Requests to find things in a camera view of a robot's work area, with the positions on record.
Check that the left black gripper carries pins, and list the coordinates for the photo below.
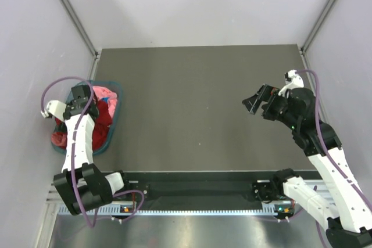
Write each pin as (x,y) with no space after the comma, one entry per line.
(69,104)

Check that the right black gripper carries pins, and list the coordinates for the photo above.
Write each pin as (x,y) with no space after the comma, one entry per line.
(266,93)

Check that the red t shirt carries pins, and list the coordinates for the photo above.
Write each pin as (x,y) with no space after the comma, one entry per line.
(100,132)

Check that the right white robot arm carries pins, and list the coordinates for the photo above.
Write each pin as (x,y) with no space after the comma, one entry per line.
(347,220)

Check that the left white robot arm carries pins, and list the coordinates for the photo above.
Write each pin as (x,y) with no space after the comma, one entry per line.
(80,183)

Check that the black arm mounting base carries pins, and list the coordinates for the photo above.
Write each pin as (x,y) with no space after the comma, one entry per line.
(204,190)

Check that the teal mesh laundry basket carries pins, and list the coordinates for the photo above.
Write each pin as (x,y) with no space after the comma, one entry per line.
(116,88)

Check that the pink t shirt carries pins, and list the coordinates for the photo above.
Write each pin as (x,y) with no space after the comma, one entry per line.
(102,92)

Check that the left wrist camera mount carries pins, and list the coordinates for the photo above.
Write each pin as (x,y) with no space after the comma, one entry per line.
(54,108)

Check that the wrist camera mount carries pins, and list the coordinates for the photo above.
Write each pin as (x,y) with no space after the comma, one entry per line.
(54,108)
(293,80)

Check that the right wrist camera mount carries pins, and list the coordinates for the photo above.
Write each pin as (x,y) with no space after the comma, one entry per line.
(293,80)

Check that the slotted cable duct rail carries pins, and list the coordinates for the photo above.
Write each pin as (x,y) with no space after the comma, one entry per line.
(122,209)

